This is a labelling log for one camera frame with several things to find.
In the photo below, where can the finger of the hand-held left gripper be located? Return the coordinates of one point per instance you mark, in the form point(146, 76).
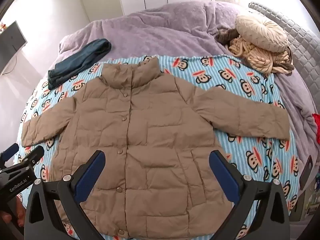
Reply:
point(10, 152)
point(31, 156)

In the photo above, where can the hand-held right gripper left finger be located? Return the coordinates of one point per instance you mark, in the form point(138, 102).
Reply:
point(90, 175)

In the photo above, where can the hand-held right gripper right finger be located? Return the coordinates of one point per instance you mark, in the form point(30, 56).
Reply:
point(222, 175)

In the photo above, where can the brown puffer jacket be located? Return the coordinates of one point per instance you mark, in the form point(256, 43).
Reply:
point(150, 135)

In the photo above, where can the person's left hand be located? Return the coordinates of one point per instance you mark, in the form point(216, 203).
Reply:
point(19, 211)

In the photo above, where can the dark smartphone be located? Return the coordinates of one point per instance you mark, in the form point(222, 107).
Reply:
point(306, 171)

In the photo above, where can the monkey print striped blanket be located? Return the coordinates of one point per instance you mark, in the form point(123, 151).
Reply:
point(220, 80)

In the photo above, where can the flat screen monitor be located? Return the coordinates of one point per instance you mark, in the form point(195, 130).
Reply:
point(11, 47)

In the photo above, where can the red cloth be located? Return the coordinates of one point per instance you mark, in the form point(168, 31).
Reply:
point(317, 127)

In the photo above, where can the dark blue jeans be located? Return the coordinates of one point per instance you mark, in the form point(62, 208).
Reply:
point(77, 60)

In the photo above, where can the beige chunky knit throw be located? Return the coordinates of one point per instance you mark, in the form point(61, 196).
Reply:
point(257, 60)

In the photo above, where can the small colourful figurine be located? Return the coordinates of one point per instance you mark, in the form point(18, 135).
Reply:
point(2, 26)

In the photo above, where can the brown fur cloth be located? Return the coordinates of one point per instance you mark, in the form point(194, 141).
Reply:
point(225, 36)

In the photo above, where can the round beige pleated cushion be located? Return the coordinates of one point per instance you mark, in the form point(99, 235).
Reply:
point(260, 33)

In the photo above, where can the purple fleece duvet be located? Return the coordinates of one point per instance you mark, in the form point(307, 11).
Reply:
point(162, 30)

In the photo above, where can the grey tufted headboard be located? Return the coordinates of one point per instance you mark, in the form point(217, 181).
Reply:
point(300, 37)

